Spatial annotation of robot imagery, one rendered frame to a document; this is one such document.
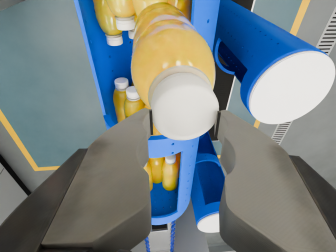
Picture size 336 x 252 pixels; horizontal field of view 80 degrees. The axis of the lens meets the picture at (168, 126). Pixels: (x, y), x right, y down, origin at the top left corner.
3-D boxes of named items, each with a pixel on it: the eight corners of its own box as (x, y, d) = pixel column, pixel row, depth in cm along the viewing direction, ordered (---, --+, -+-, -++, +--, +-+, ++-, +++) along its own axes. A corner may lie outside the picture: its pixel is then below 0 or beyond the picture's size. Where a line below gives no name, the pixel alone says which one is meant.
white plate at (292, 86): (306, 32, 55) (304, 31, 55) (232, 105, 68) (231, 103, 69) (351, 80, 67) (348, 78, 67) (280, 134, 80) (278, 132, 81)
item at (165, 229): (150, 208, 131) (151, 233, 119) (150, 205, 128) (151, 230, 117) (165, 206, 132) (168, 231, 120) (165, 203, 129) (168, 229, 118)
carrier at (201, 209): (207, 139, 207) (206, 118, 188) (237, 227, 141) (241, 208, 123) (179, 144, 208) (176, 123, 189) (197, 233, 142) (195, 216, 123)
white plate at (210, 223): (237, 228, 140) (237, 227, 141) (241, 210, 122) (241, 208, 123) (198, 235, 141) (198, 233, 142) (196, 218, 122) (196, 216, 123)
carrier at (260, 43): (215, -14, 121) (186, 29, 135) (304, 28, 55) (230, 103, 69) (246, 15, 133) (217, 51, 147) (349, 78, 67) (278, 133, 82)
